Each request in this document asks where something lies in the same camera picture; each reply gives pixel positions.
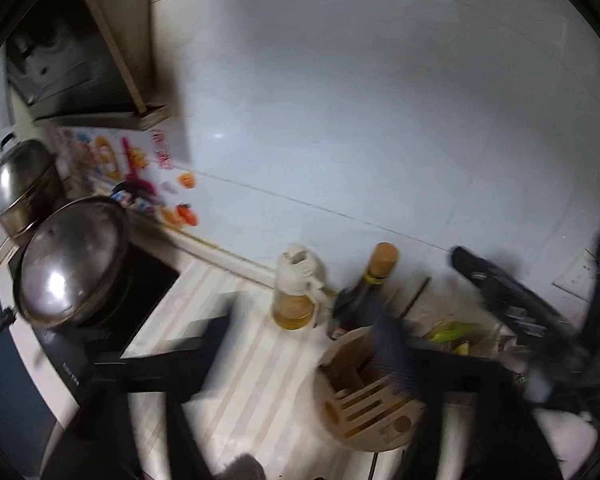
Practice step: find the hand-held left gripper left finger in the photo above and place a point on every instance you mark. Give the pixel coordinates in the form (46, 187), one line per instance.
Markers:
(200, 360)

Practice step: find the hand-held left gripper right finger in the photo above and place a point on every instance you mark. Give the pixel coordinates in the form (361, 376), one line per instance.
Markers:
(392, 355)

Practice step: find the dark chopstick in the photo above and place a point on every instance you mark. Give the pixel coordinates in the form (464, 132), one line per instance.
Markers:
(416, 297)

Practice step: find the wooden knife block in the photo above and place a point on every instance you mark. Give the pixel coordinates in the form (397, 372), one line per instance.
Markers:
(360, 420)

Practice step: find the person's right forearm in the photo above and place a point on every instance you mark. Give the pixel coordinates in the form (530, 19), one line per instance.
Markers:
(567, 442)

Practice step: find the green vegetable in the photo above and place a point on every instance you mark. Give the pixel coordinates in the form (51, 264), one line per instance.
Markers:
(455, 331)

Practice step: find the dark bottle with tan cap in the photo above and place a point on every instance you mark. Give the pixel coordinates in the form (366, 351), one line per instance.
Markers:
(365, 295)

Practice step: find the black induction cooktop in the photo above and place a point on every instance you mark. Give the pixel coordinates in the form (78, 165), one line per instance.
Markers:
(145, 285)

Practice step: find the glass oil dispenser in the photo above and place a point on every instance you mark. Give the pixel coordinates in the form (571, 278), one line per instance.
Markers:
(297, 290)

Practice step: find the wok with steel lid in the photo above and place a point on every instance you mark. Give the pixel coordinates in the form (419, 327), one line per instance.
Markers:
(70, 265)

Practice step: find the steel pot with lid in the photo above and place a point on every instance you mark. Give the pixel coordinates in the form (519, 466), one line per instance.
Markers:
(22, 185)

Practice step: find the black range hood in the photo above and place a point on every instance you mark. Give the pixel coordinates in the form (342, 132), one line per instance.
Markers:
(75, 55)

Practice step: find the white wall socket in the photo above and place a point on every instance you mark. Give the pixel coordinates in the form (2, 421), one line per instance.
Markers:
(577, 275)

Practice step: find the colourful wall stickers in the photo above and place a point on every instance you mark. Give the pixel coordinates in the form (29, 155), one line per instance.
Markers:
(130, 170)

